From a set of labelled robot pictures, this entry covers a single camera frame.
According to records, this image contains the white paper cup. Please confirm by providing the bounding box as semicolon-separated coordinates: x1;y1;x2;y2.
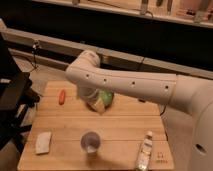
81;132;101;154

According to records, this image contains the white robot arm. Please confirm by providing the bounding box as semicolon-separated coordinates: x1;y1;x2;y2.
66;50;213;171

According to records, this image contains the white sponge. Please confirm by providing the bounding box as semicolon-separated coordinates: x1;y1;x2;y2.
35;132;52;155

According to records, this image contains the clear plastic bottle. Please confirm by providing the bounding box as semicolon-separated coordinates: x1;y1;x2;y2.
135;131;153;171

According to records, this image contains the orange carrot toy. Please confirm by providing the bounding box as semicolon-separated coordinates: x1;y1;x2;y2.
59;90;66;105

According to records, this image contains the green ceramic bowl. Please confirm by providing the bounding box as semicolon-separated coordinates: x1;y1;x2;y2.
89;90;114;109

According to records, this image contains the wooden table top board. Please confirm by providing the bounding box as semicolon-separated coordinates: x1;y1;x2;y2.
18;81;174;171

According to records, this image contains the black chair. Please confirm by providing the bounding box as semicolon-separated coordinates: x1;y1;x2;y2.
0;33;40;152

